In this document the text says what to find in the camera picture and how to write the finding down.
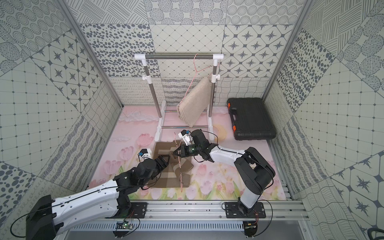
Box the beige knitted scarf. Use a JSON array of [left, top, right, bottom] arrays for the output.
[[177, 77, 212, 127]]

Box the pink floral table mat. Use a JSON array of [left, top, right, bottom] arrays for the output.
[[89, 106, 276, 200]]

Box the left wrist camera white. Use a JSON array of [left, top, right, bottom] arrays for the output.
[[138, 149, 152, 162]]

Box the black plastic tool case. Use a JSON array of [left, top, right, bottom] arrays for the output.
[[227, 98, 277, 141]]

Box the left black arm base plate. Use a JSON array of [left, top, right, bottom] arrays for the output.
[[112, 202, 148, 219]]

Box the brown plaid scarf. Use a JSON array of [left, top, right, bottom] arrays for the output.
[[148, 141, 194, 189]]

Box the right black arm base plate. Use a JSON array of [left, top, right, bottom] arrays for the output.
[[222, 202, 267, 219]]

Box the right black controller box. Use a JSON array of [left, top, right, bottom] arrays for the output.
[[243, 222, 258, 238]]

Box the pink wire hanger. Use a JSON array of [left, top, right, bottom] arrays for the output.
[[182, 54, 218, 101], [174, 132, 183, 193]]

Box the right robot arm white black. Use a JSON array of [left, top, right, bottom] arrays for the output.
[[173, 129, 276, 214]]

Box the white steel clothes rack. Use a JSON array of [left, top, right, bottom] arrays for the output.
[[134, 54, 224, 142]]

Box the aluminium mounting rail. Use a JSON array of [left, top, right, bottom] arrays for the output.
[[132, 200, 309, 221]]

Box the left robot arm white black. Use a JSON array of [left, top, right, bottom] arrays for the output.
[[26, 155, 170, 240]]

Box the small green circuit board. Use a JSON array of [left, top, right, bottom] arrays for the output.
[[116, 222, 134, 231]]

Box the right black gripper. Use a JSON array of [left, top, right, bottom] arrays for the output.
[[172, 143, 201, 158]]

